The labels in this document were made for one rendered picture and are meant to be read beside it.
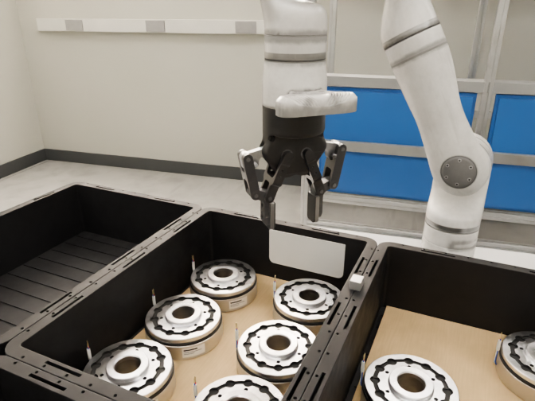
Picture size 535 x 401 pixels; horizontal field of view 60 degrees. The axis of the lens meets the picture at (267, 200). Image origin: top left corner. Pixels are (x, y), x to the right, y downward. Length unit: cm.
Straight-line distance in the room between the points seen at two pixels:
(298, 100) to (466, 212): 46
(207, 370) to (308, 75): 37
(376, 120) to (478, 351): 180
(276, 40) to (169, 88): 316
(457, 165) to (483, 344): 27
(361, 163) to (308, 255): 174
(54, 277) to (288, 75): 54
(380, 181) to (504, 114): 64
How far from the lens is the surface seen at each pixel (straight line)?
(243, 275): 73
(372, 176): 246
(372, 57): 321
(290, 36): 51
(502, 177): 249
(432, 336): 70
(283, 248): 74
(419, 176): 245
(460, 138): 79
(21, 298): 83
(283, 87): 52
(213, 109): 354
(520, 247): 264
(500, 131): 242
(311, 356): 48
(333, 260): 72
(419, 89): 78
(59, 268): 88
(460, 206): 87
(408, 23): 78
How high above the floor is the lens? 125
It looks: 23 degrees down
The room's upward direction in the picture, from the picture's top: straight up
